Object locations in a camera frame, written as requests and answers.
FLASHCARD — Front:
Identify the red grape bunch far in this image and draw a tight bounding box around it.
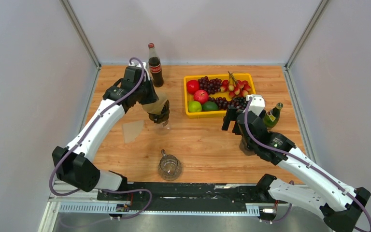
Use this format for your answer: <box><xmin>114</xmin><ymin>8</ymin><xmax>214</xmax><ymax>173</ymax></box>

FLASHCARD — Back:
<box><xmin>198</xmin><ymin>76</ymin><xmax>223</xmax><ymax>95</ymax></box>

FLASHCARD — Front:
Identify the dark grape bunch near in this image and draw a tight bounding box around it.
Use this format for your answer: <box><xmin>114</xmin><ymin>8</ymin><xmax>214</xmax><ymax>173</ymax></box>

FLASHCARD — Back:
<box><xmin>208</xmin><ymin>97</ymin><xmax>248</xmax><ymax>110</ymax></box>

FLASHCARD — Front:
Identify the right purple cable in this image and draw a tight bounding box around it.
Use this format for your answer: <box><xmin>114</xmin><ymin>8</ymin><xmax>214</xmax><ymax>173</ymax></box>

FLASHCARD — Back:
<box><xmin>243</xmin><ymin>96</ymin><xmax>371</xmax><ymax>232</ymax></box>

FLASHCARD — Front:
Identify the light green apple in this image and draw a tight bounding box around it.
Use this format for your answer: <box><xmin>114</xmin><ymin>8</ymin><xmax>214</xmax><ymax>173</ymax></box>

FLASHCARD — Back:
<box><xmin>187</xmin><ymin>101</ymin><xmax>202</xmax><ymax>113</ymax></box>

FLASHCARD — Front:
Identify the red apple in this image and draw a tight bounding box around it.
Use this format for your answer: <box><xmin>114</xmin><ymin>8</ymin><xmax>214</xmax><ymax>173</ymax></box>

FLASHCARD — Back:
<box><xmin>193</xmin><ymin>89</ymin><xmax>209</xmax><ymax>105</ymax></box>
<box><xmin>186</xmin><ymin>80</ymin><xmax>200</xmax><ymax>95</ymax></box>

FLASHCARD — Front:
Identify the clear glass carafe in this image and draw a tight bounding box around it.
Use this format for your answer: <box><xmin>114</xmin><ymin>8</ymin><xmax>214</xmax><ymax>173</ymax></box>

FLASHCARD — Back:
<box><xmin>154</xmin><ymin>120</ymin><xmax>171</xmax><ymax>135</ymax></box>

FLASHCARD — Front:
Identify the green glass bottle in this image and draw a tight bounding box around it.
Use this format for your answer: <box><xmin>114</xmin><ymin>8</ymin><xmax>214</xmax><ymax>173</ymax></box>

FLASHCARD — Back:
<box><xmin>263</xmin><ymin>102</ymin><xmax>284</xmax><ymax>130</ymax></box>

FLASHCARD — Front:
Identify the cola glass bottle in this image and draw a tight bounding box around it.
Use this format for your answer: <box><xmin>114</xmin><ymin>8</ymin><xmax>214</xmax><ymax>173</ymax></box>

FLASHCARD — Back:
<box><xmin>148</xmin><ymin>43</ymin><xmax>164</xmax><ymax>87</ymax></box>

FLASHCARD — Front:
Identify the dark green lime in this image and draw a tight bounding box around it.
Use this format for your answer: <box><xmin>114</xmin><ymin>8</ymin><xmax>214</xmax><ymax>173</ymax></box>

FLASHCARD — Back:
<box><xmin>202</xmin><ymin>101</ymin><xmax>219</xmax><ymax>112</ymax></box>

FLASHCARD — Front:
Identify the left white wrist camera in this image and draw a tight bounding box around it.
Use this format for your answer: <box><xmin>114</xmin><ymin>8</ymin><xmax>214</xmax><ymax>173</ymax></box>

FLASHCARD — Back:
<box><xmin>136</xmin><ymin>62</ymin><xmax>151</xmax><ymax>81</ymax></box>

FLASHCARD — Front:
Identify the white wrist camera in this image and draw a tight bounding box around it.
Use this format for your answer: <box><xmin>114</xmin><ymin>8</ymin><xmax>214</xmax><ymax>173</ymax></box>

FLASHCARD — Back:
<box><xmin>136</xmin><ymin>62</ymin><xmax>151</xmax><ymax>81</ymax></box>
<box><xmin>245</xmin><ymin>94</ymin><xmax>265</xmax><ymax>116</ymax></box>

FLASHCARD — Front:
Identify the ribbed glass mug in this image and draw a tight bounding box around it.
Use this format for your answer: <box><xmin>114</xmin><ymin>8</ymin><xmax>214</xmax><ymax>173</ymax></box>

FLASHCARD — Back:
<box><xmin>157</xmin><ymin>149</ymin><xmax>183</xmax><ymax>181</ymax></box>

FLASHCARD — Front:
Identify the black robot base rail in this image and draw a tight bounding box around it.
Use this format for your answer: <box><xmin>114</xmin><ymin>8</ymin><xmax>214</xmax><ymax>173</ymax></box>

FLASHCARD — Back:
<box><xmin>57</xmin><ymin>181</ymin><xmax>288</xmax><ymax>221</ymax></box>

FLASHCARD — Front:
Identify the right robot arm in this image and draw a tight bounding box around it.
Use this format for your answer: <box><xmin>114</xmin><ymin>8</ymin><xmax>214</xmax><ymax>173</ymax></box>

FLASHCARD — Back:
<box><xmin>222</xmin><ymin>107</ymin><xmax>371</xmax><ymax>232</ymax></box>

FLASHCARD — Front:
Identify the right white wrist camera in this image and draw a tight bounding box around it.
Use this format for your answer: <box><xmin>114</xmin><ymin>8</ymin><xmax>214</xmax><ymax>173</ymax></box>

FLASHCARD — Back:
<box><xmin>245</xmin><ymin>94</ymin><xmax>265</xmax><ymax>116</ymax></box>

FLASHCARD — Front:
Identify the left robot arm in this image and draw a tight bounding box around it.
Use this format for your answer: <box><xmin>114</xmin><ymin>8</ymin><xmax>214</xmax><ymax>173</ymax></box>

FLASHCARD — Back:
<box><xmin>49</xmin><ymin>62</ymin><xmax>158</xmax><ymax>200</ymax></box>

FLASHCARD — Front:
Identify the red apple far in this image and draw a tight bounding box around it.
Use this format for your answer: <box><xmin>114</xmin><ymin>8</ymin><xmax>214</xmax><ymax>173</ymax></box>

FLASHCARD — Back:
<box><xmin>186</xmin><ymin>80</ymin><xmax>200</xmax><ymax>95</ymax></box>

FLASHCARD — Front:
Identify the red apple near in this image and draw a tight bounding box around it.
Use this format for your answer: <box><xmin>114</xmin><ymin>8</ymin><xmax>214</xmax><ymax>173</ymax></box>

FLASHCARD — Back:
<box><xmin>193</xmin><ymin>89</ymin><xmax>209</xmax><ymax>105</ymax></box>

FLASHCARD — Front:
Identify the yellow plastic fruit tray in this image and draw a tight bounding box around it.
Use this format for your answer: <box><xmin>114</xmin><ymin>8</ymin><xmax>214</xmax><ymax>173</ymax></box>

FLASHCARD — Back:
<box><xmin>184</xmin><ymin>73</ymin><xmax>256</xmax><ymax>118</ymax></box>

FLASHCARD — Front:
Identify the grey transparent coffee dripper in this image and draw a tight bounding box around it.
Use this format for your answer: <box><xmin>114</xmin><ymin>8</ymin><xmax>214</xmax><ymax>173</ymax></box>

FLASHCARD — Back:
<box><xmin>239</xmin><ymin>141</ymin><xmax>256</xmax><ymax>156</ymax></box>

